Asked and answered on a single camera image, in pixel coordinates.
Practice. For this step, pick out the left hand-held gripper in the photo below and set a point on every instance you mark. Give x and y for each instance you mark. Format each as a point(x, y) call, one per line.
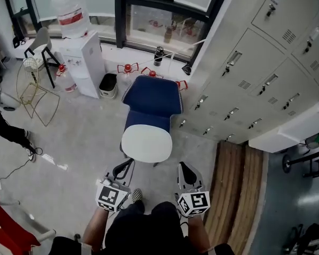
point(110, 195)

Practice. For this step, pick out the blue fabric chair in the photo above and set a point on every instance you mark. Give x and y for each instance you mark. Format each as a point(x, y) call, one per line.
point(152, 100)

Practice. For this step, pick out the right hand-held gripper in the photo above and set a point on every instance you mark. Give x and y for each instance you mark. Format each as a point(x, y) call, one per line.
point(192, 202)

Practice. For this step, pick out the white tube frame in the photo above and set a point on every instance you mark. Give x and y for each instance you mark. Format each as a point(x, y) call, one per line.
point(40, 226)

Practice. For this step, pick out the black thermos bottle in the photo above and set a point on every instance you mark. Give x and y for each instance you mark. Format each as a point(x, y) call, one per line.
point(158, 56)

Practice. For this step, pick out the grey metal locker cabinet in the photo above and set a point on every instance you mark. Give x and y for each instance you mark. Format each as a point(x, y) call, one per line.
point(255, 62)

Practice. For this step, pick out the person's right forearm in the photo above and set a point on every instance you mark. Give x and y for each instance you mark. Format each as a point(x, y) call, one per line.
point(198, 231)

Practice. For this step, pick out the black and white waste bin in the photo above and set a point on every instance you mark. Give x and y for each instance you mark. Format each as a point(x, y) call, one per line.
point(108, 85)

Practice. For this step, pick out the small black device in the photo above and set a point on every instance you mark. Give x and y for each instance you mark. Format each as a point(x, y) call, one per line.
point(186, 69)

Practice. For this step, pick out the black metal stand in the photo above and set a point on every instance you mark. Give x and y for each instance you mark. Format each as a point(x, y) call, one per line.
point(308, 161)

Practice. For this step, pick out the white box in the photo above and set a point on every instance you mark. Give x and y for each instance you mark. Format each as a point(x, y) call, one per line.
point(295, 129)

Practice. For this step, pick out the person's checkered shoe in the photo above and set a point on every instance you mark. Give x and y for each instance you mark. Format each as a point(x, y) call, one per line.
point(137, 195)

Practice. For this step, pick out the white round appliance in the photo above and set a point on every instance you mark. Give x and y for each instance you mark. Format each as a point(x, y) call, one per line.
point(2, 97)

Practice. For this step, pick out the person's black clothing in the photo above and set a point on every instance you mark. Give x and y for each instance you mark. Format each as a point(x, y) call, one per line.
point(141, 230)

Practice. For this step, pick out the brown bottle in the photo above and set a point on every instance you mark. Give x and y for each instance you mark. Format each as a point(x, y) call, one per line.
point(168, 35)

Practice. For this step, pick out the person's left forearm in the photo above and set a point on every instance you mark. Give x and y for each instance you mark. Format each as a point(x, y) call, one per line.
point(95, 228)

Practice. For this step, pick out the wooden slatted bench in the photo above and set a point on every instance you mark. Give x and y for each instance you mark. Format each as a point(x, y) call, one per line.
point(234, 193)

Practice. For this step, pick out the clear water jug red cap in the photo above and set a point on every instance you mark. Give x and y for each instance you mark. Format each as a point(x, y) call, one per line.
point(66, 80)

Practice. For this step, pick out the wrapped water jug red label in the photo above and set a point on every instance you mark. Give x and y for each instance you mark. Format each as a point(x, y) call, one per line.
point(71, 12)

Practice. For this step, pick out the red fabric banner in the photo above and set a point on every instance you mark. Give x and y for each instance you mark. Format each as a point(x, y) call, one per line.
point(8, 224)

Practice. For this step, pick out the grey chair black legs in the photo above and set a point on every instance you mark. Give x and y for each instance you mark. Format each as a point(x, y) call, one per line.
point(41, 42)

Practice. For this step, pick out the white seat cushion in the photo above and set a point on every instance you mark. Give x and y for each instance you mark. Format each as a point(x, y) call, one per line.
point(146, 143)

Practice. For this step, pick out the white water dispenser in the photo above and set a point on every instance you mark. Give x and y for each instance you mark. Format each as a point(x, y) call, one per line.
point(82, 65)

